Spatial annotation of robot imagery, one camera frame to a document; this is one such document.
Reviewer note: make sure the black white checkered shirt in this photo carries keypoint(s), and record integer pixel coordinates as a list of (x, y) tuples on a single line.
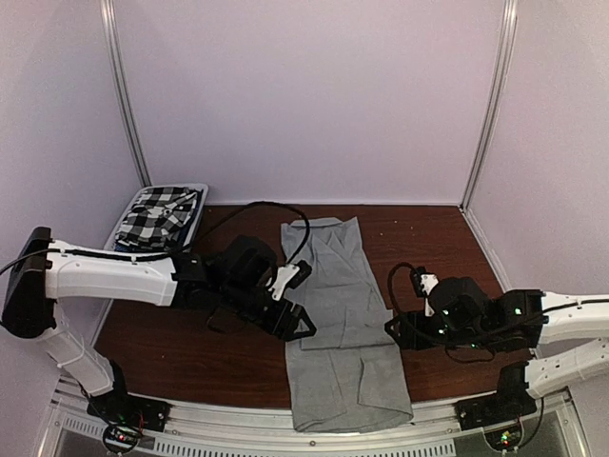
[(157, 216)]

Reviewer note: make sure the grey long sleeve shirt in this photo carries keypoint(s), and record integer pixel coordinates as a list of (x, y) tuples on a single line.
[(348, 377)]

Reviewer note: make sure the white plastic basket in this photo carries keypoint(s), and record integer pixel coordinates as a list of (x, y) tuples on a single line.
[(157, 228)]

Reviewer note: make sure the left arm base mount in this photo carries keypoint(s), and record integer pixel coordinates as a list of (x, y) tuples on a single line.
[(128, 420)]

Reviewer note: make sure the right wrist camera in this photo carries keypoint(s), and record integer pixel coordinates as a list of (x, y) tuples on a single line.
[(423, 281)]

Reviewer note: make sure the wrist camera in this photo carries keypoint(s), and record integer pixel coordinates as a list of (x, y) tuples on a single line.
[(423, 281), (288, 276)]

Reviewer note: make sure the aluminium front rail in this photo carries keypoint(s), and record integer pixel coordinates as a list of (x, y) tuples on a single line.
[(207, 430)]

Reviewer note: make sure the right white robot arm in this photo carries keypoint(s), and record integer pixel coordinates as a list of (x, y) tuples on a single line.
[(532, 317)]

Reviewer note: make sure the aluminium corner post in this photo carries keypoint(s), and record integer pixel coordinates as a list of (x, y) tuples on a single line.
[(120, 82), (504, 54)]

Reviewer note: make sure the right aluminium corner post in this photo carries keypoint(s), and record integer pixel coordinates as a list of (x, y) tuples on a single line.
[(504, 54)]

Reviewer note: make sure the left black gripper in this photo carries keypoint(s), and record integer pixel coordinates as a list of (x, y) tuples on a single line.
[(284, 329)]

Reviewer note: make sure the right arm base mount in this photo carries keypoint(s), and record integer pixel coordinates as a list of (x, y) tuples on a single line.
[(499, 418)]

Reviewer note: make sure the left aluminium corner post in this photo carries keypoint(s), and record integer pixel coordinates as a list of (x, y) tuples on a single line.
[(120, 82)]

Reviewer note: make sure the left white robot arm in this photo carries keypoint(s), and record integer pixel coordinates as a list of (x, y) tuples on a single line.
[(49, 270)]

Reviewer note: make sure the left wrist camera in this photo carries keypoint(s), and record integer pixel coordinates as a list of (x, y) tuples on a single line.
[(288, 276)]

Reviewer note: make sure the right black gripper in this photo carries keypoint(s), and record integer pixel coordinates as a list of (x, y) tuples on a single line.
[(412, 328)]

